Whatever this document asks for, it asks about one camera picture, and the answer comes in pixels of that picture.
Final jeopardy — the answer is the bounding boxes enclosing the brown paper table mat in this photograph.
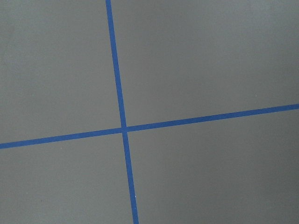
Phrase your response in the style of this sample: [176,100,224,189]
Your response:
[0,0,299,224]

